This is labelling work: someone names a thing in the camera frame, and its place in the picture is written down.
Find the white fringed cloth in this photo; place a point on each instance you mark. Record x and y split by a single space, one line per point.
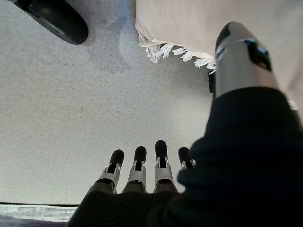
189 23

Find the black rounded object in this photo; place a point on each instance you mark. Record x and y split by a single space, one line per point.
59 23

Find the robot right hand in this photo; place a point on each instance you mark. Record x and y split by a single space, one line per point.
236 165

